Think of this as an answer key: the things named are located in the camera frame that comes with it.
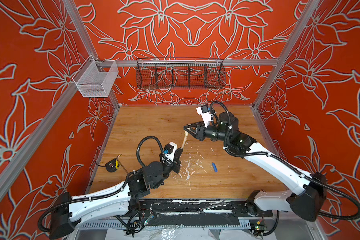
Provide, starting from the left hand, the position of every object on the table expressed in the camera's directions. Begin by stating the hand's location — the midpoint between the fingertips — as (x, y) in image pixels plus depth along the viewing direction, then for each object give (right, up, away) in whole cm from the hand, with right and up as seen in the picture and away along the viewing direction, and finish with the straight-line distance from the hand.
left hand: (181, 148), depth 67 cm
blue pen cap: (+21, -16, +20) cm, 33 cm away
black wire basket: (0, +44, +30) cm, 53 cm away
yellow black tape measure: (-40, -14, +18) cm, 46 cm away
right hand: (+1, +10, -3) cm, 10 cm away
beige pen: (+2, +7, -2) cm, 7 cm away
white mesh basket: (-55, +40, +26) cm, 72 cm away
